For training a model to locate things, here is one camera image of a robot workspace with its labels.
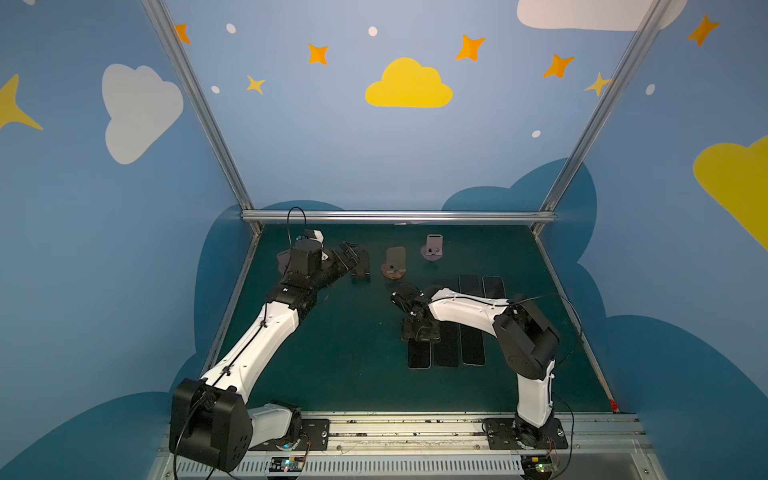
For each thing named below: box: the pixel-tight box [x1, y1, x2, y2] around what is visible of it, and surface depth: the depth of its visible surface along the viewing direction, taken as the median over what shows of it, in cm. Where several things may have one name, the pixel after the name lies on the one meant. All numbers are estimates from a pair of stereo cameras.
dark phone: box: [433, 321, 460, 367], surface depth 88 cm
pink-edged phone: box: [408, 338, 432, 370], surface depth 87 cm
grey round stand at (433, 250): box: [420, 234, 443, 261], surface depth 111 cm
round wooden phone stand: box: [381, 262, 406, 281], surface depth 108 cm
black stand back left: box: [351, 252, 371, 284], surface depth 107 cm
